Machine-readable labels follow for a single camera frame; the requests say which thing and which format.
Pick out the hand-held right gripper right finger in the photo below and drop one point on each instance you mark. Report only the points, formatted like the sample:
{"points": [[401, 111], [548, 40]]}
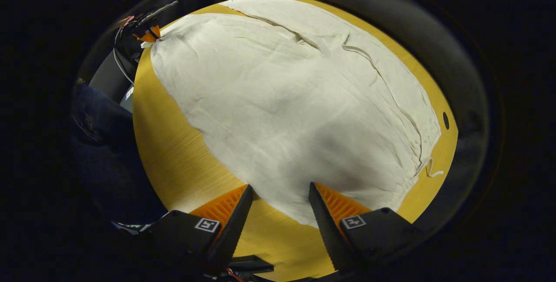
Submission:
{"points": [[328, 230]]}

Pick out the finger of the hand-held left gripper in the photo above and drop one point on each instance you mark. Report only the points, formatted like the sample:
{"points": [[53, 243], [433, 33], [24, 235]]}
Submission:
{"points": [[150, 35]]}

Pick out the dark grey object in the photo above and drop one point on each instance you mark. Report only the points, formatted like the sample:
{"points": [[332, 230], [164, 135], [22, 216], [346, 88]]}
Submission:
{"points": [[108, 77]]}

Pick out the cream white jeans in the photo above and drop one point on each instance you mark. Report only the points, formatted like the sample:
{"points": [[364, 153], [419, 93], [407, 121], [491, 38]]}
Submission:
{"points": [[282, 99]]}

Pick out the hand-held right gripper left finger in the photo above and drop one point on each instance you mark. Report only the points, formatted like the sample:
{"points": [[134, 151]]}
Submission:
{"points": [[232, 230]]}

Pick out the person's dark blue clothing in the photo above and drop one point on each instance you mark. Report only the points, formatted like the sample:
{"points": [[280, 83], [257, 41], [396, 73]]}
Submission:
{"points": [[104, 151]]}

